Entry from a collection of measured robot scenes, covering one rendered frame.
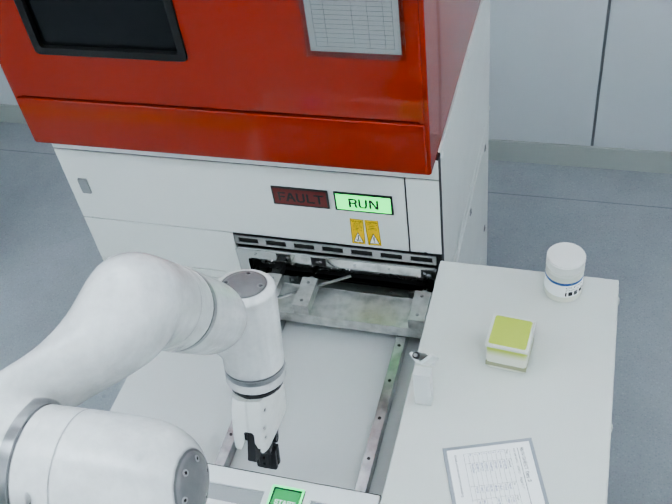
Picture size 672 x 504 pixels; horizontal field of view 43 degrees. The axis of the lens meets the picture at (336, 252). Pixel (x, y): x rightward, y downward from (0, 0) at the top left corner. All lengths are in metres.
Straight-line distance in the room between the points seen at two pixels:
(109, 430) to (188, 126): 0.98
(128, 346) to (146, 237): 1.22
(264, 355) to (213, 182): 0.69
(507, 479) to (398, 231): 0.55
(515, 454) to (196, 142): 0.80
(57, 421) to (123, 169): 1.16
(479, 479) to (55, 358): 0.85
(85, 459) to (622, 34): 2.66
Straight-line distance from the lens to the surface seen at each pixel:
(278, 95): 1.50
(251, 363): 1.14
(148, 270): 0.79
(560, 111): 3.32
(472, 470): 1.45
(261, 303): 1.09
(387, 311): 1.77
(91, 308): 0.76
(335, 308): 1.79
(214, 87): 1.54
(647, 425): 2.71
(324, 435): 1.68
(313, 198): 1.70
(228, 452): 1.66
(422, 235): 1.71
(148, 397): 1.82
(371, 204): 1.67
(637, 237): 3.21
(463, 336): 1.61
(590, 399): 1.55
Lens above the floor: 2.22
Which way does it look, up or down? 45 degrees down
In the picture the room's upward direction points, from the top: 9 degrees counter-clockwise
